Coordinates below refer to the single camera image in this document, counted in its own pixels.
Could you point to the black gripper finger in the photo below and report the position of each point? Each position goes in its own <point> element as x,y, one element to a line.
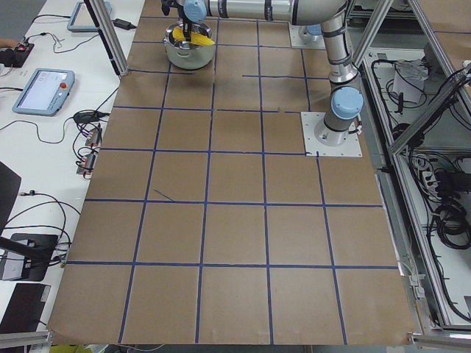
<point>187,30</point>

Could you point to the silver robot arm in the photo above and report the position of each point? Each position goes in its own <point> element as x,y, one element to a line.
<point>346,100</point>

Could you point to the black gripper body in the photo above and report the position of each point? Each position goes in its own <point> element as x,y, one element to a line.
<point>188,27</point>

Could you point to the yellow corn cob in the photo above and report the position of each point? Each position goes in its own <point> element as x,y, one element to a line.
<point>196,38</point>

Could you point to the black monitor stand base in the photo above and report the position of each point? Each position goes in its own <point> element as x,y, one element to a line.
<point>26,256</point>

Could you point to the teach pendant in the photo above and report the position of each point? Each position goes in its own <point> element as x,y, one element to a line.
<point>45,92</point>
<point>80,20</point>

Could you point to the aluminium frame post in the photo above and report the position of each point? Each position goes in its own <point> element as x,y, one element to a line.
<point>102,21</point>

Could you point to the black power adapter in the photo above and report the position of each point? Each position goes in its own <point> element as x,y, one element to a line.
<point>122,24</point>

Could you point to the near teach pendant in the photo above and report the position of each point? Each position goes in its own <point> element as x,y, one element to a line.
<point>45,92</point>

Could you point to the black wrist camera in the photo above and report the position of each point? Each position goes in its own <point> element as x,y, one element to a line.
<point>166,6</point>

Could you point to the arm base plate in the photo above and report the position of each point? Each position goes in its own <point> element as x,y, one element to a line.
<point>306,37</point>
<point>319,141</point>

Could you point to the pale green cooking pot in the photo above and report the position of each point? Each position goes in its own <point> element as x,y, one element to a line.
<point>185,55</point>

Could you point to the far teach pendant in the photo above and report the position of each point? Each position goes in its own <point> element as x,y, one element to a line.
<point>80,20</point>

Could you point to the small circuit board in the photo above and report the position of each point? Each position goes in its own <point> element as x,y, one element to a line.
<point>94,137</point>
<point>85,164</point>

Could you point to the brown paper table cover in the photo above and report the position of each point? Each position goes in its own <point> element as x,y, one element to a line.
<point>206,222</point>

